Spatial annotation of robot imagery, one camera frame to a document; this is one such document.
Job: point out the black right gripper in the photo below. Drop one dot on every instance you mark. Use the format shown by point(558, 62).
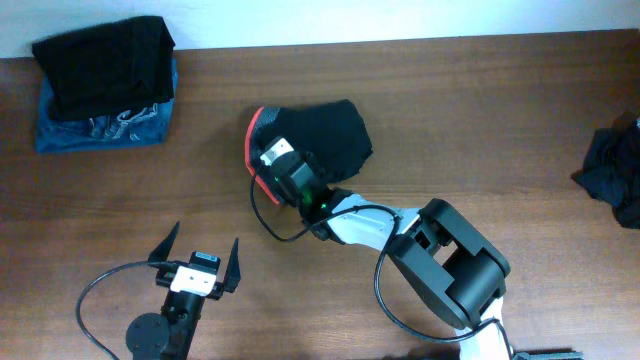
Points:
point(280, 184)

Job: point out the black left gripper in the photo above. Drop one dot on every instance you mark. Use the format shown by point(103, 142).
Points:
point(232, 277)

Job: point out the black leggings red waistband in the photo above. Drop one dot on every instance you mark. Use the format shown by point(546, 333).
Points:
point(334, 133)

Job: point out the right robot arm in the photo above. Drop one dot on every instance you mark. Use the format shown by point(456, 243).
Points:
point(455, 271)

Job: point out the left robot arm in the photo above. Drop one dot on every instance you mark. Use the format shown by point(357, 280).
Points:
point(168, 334)

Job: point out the folded blue jeans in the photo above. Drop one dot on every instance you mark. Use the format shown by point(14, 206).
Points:
point(131, 128)

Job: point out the folded black garment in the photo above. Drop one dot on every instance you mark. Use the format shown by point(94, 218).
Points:
point(108, 69)

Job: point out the dark crumpled garment pile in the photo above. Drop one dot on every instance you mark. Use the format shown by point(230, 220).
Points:
point(610, 171)

